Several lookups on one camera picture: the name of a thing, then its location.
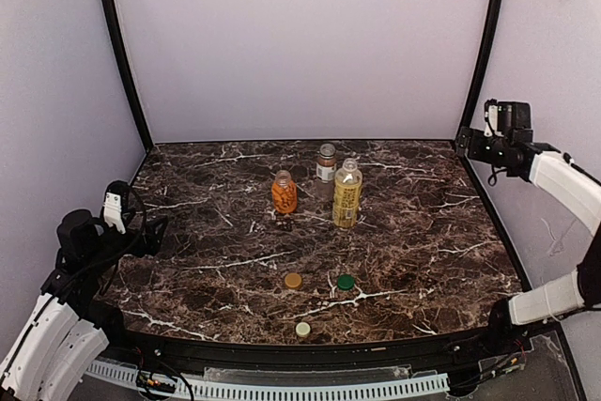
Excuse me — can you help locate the brown drink bottle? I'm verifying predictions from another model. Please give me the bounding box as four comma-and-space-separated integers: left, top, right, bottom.
316, 143, 337, 201

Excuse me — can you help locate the black frame post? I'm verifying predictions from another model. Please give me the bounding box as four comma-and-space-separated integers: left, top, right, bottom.
101, 0, 154, 153
457, 0, 512, 132

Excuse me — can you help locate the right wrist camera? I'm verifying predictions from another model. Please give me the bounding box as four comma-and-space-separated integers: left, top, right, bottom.
484, 99, 533, 142

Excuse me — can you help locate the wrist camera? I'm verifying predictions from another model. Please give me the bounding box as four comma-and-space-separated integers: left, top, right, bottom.
484, 99, 533, 142
101, 180, 136, 235

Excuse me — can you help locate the yellow tea bottle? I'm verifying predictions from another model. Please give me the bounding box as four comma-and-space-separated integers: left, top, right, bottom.
332, 158, 363, 228

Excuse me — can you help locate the white slotted cable duct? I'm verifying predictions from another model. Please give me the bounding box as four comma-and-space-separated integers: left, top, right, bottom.
88, 358, 451, 401

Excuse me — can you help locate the orange juice bottle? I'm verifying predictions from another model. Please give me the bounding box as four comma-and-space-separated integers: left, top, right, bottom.
271, 170, 298, 214

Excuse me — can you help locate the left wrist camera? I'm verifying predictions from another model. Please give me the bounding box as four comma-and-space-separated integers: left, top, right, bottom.
101, 180, 136, 235

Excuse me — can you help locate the right black frame post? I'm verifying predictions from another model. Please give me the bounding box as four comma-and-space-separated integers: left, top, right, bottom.
457, 0, 512, 132

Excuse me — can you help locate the white tea bottle cap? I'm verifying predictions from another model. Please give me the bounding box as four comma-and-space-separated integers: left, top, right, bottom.
295, 321, 312, 337

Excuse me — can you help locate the left black frame post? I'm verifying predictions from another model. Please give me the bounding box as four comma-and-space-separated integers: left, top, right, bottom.
101, 0, 154, 153

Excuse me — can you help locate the black front rail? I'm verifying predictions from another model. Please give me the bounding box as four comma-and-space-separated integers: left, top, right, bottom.
101, 328, 526, 374

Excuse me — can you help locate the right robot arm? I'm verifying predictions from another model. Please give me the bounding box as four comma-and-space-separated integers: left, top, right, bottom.
454, 122, 600, 328

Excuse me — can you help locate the gold bottle cap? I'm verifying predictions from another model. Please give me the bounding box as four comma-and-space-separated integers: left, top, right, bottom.
285, 272, 303, 289

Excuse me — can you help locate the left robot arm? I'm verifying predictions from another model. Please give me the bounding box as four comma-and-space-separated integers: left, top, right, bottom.
1, 209, 168, 400

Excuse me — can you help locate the green bottle cap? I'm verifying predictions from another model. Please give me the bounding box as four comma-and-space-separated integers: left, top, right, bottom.
336, 274, 355, 291

